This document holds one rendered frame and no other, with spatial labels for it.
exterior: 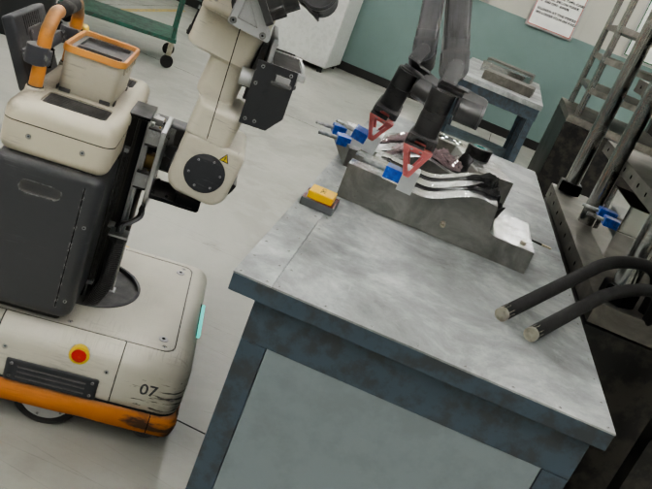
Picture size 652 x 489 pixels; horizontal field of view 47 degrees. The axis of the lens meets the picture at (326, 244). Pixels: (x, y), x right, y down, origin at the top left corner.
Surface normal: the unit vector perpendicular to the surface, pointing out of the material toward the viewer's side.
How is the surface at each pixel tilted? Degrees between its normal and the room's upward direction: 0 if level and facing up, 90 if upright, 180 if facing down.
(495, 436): 90
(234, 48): 90
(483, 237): 90
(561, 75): 90
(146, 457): 0
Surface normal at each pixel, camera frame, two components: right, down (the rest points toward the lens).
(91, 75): 0.05, 0.44
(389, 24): -0.25, 0.29
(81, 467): 0.34, -0.87
